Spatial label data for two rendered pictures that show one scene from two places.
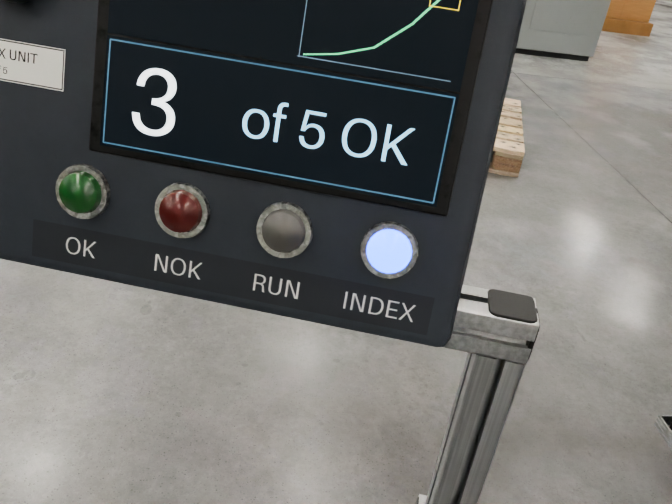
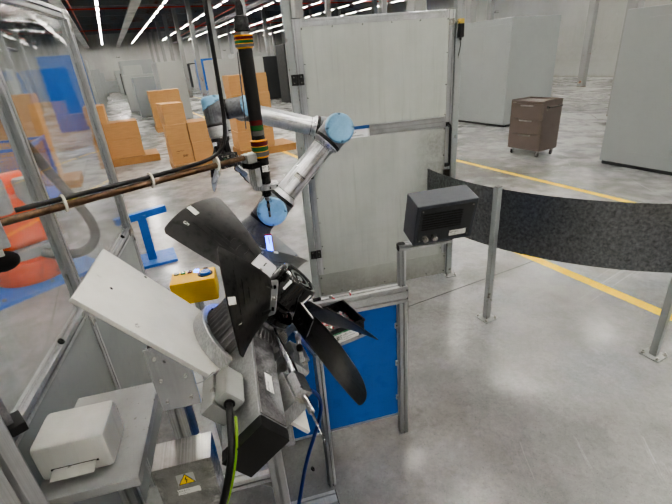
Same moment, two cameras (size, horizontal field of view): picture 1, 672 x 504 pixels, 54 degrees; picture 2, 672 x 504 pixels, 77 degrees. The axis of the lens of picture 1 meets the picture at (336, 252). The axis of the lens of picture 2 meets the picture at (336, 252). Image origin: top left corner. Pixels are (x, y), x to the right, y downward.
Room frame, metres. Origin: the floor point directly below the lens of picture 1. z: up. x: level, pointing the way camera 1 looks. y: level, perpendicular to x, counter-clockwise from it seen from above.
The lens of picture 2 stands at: (1.74, -0.84, 1.77)
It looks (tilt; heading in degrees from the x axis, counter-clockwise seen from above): 25 degrees down; 162
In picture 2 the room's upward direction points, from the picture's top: 5 degrees counter-clockwise
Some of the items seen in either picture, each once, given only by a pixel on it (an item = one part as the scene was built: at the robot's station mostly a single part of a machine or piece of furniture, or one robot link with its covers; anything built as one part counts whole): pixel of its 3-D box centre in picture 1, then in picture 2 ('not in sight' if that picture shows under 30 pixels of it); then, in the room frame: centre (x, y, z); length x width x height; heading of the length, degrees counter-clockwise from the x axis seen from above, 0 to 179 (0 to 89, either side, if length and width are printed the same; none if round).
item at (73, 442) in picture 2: not in sight; (78, 443); (0.77, -1.27, 0.92); 0.17 x 0.16 x 0.11; 84
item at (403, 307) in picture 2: not in sight; (402, 370); (0.33, -0.11, 0.39); 0.04 x 0.04 x 0.78; 84
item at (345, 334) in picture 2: not in sight; (329, 325); (0.46, -0.48, 0.85); 0.22 x 0.17 x 0.07; 99
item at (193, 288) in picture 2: not in sight; (195, 287); (0.25, -0.93, 1.02); 0.16 x 0.10 x 0.11; 84
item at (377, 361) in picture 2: not in sight; (313, 381); (0.29, -0.54, 0.45); 0.82 x 0.02 x 0.66; 84
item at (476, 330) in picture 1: (340, 293); (424, 242); (0.34, -0.01, 1.04); 0.24 x 0.03 x 0.03; 84
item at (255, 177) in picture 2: not in sight; (260, 170); (0.64, -0.68, 1.51); 0.09 x 0.07 x 0.10; 119
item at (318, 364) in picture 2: not in sight; (324, 418); (0.47, -0.54, 0.40); 0.03 x 0.03 x 0.80; 9
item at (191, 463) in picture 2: not in sight; (191, 478); (0.83, -1.03, 0.73); 0.15 x 0.09 x 0.22; 84
